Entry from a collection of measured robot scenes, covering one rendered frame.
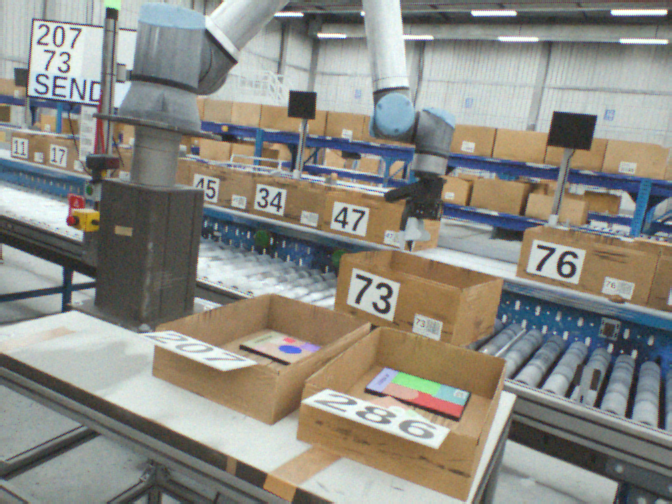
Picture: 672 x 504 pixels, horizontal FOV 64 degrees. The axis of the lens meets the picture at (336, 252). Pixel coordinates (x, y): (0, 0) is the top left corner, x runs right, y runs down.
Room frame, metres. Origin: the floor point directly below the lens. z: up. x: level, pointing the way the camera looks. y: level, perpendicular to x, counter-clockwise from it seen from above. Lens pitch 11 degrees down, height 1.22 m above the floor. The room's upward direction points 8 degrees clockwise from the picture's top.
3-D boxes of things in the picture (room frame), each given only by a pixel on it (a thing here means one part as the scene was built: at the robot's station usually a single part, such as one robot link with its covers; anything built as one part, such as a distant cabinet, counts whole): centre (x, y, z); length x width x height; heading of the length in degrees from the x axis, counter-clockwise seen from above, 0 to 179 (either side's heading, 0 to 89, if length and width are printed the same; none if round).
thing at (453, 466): (0.93, -0.18, 0.80); 0.38 x 0.28 x 0.10; 158
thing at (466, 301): (1.56, -0.26, 0.83); 0.39 x 0.29 x 0.17; 53
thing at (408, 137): (1.46, -0.10, 1.31); 0.12 x 0.12 x 0.09; 87
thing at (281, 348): (1.15, 0.07, 0.76); 0.19 x 0.14 x 0.02; 62
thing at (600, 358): (1.36, -0.71, 0.72); 0.52 x 0.05 x 0.05; 150
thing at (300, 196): (2.40, 0.16, 0.96); 0.39 x 0.29 x 0.17; 60
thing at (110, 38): (1.98, 0.90, 1.11); 0.12 x 0.05 x 0.88; 60
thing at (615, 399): (1.32, -0.77, 0.72); 0.52 x 0.05 x 0.05; 150
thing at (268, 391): (1.07, 0.11, 0.80); 0.38 x 0.28 x 0.10; 154
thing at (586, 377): (1.13, -0.58, 0.78); 0.05 x 0.01 x 0.11; 60
